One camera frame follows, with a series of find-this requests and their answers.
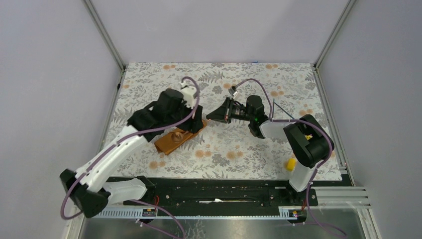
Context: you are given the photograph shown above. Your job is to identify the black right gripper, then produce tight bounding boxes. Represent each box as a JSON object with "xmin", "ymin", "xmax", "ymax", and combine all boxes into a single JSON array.
[{"xmin": 206, "ymin": 98, "xmax": 254, "ymax": 124}]

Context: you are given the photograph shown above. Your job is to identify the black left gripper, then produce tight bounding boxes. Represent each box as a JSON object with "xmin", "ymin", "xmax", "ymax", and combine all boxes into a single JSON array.
[{"xmin": 165, "ymin": 99, "xmax": 203, "ymax": 132}]

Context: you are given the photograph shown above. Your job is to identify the orange cloth napkin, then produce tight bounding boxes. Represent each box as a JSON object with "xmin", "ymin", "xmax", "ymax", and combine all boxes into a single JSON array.
[{"xmin": 154, "ymin": 120, "xmax": 208, "ymax": 155}]

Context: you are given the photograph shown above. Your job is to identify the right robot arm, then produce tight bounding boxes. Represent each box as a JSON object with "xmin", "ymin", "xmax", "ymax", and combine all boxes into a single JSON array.
[{"xmin": 206, "ymin": 95, "xmax": 334, "ymax": 205}]

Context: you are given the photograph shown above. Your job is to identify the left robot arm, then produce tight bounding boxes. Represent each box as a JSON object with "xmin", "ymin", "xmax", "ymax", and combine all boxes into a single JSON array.
[{"xmin": 60, "ymin": 86, "xmax": 203, "ymax": 220}]

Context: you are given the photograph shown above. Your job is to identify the floral tablecloth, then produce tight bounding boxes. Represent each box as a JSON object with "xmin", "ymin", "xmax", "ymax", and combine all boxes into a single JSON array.
[{"xmin": 106, "ymin": 63, "xmax": 329, "ymax": 180}]

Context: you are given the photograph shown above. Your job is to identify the dark metal utensil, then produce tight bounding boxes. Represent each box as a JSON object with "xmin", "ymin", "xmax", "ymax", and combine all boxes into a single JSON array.
[
  {"xmin": 273, "ymin": 102, "xmax": 295, "ymax": 119},
  {"xmin": 271, "ymin": 101, "xmax": 275, "ymax": 119}
]

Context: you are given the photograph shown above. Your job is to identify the yellow toy block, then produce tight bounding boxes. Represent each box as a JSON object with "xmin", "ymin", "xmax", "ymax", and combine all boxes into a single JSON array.
[{"xmin": 285, "ymin": 158, "xmax": 296, "ymax": 172}]

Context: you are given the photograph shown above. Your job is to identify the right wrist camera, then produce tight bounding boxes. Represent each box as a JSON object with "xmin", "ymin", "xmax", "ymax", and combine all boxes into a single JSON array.
[{"xmin": 229, "ymin": 86, "xmax": 239, "ymax": 100}]

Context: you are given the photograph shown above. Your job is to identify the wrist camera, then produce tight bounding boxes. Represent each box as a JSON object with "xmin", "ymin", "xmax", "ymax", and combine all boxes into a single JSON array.
[
  {"xmin": 179, "ymin": 82, "xmax": 198, "ymax": 109},
  {"xmin": 229, "ymin": 86, "xmax": 239, "ymax": 100}
]

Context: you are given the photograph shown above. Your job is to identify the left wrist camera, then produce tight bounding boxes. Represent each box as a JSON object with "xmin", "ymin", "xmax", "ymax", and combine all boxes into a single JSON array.
[{"xmin": 179, "ymin": 82, "xmax": 198, "ymax": 109}]

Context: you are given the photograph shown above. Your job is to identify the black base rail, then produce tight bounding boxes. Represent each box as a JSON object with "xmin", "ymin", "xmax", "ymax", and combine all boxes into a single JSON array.
[{"xmin": 105, "ymin": 177, "xmax": 319, "ymax": 219}]

